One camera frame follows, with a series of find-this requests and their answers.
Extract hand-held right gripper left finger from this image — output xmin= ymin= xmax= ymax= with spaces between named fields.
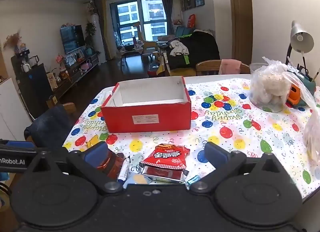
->
xmin=25 ymin=142 xmax=124 ymax=195

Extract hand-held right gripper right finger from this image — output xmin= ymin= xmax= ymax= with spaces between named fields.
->
xmin=189 ymin=142 xmax=288 ymax=195

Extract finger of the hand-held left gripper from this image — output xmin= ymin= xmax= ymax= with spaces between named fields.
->
xmin=0 ymin=140 xmax=35 ymax=150

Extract orange-brown foil packet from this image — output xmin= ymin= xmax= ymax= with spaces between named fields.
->
xmin=96 ymin=150 xmax=125 ymax=181

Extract blue candy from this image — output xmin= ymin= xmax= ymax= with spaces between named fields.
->
xmin=185 ymin=175 xmax=200 ymax=187

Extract red cardboard box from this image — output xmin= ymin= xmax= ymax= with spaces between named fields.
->
xmin=101 ymin=76 xmax=192 ymax=133

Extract red snack packet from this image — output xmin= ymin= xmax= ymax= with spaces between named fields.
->
xmin=139 ymin=143 xmax=190 ymax=172

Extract light blue snack packet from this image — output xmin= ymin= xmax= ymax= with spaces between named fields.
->
xmin=124 ymin=172 xmax=150 ymax=185

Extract silver foil snack bar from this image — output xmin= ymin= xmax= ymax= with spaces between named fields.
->
xmin=140 ymin=164 xmax=189 ymax=184

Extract balloon print tablecloth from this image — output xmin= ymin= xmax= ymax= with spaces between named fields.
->
xmin=62 ymin=73 xmax=320 ymax=200

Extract blue jeans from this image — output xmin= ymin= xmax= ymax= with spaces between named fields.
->
xmin=24 ymin=104 xmax=75 ymax=148

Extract white cabinet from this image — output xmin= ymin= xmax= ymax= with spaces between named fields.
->
xmin=0 ymin=77 xmax=25 ymax=141

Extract small brown cardboard box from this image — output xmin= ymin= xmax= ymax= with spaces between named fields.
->
xmin=46 ymin=95 xmax=62 ymax=108

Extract black cabinet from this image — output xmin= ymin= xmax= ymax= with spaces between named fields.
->
xmin=11 ymin=54 xmax=54 ymax=120

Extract paper bag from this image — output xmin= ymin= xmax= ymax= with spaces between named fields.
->
xmin=46 ymin=72 xmax=57 ymax=91

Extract plastic bag in round tub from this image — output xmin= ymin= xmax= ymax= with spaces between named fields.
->
xmin=249 ymin=57 xmax=316 ymax=113

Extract dark TV cabinet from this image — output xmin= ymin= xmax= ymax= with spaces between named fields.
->
xmin=46 ymin=52 xmax=100 ymax=97

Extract pink cloth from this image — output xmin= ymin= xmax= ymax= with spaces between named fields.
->
xmin=219 ymin=59 xmax=242 ymax=75

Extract wooden bench with yellow cushion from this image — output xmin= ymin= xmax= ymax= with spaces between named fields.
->
xmin=160 ymin=54 xmax=198 ymax=77

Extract orange toy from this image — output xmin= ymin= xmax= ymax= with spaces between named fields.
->
xmin=286 ymin=84 xmax=304 ymax=106

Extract clear plastic bag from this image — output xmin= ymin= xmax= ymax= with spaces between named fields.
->
xmin=302 ymin=114 xmax=320 ymax=170

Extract red and blue toy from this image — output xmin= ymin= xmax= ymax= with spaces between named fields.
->
xmin=147 ymin=63 xmax=162 ymax=77

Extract dried flowers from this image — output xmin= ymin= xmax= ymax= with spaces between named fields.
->
xmin=2 ymin=30 xmax=22 ymax=52

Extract black coat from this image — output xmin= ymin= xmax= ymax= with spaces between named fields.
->
xmin=167 ymin=30 xmax=220 ymax=70

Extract white garment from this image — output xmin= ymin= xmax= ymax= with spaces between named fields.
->
xmin=169 ymin=40 xmax=190 ymax=56

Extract teal pen holder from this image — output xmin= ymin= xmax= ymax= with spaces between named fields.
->
xmin=287 ymin=67 xmax=317 ymax=105

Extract white standing air conditioner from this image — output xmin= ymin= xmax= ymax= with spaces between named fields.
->
xmin=90 ymin=14 xmax=107 ymax=63

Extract television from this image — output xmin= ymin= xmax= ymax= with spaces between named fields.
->
xmin=60 ymin=25 xmax=85 ymax=54

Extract tall green plant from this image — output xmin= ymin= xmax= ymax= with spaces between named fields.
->
xmin=85 ymin=2 xmax=98 ymax=47

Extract yellow-brown curtain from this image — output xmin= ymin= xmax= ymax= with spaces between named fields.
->
xmin=96 ymin=0 xmax=113 ymax=60

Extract wooden door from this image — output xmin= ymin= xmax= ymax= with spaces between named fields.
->
xmin=229 ymin=0 xmax=253 ymax=65

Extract window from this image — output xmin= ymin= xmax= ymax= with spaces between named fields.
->
xmin=110 ymin=0 xmax=168 ymax=47

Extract grey desk lamp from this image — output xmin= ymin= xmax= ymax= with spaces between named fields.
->
xmin=285 ymin=20 xmax=315 ymax=72

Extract grey curtain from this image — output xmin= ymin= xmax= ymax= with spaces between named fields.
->
xmin=159 ymin=0 xmax=175 ymax=38

